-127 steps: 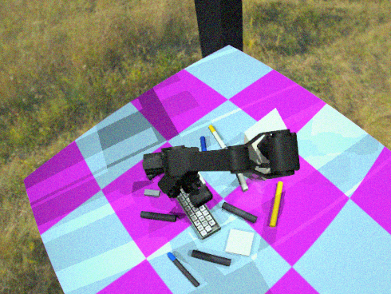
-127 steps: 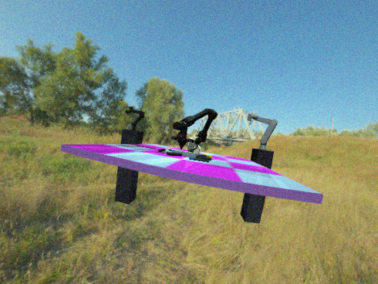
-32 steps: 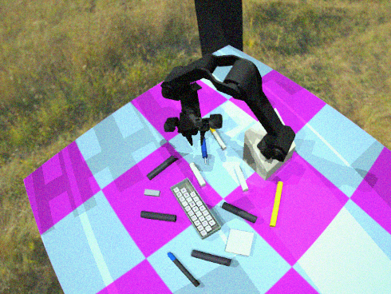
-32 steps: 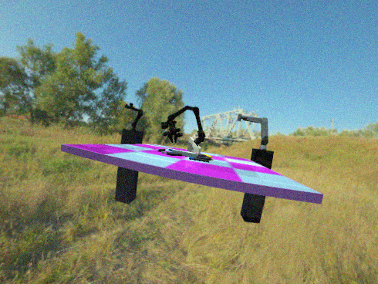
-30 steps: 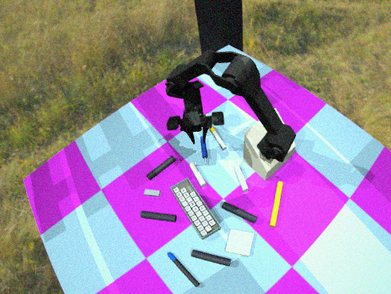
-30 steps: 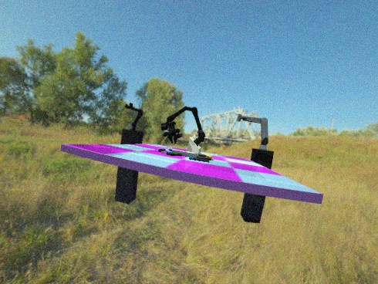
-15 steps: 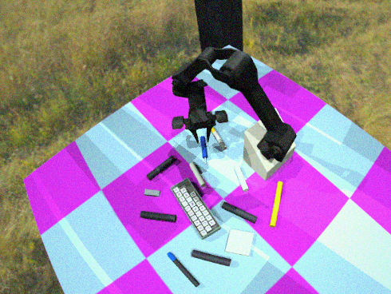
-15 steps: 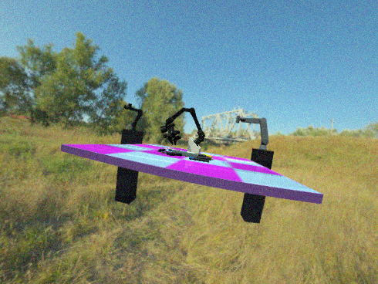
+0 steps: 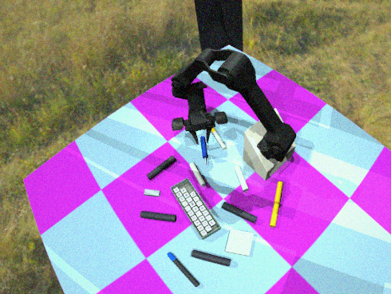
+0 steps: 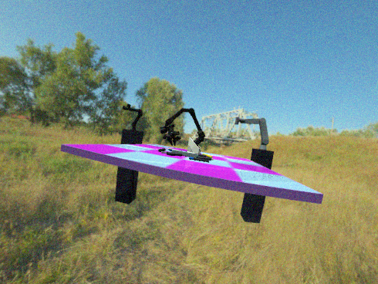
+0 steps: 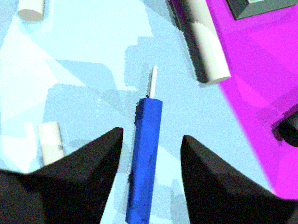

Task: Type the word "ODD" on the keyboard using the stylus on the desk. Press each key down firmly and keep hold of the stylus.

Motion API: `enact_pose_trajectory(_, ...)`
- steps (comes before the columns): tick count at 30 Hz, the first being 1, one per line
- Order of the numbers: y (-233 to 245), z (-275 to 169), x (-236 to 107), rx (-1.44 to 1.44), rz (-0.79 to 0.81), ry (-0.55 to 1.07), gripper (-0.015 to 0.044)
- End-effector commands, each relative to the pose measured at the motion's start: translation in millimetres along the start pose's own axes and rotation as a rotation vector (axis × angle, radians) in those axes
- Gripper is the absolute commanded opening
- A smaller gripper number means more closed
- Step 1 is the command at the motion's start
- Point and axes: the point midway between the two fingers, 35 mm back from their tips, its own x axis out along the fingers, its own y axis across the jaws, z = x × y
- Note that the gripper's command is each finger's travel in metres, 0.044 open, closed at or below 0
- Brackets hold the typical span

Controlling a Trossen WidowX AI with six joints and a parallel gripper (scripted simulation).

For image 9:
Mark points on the blue stylus with grey tip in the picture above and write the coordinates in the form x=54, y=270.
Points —
x=204, y=148

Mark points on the white square pad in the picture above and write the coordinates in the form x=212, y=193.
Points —
x=239, y=242

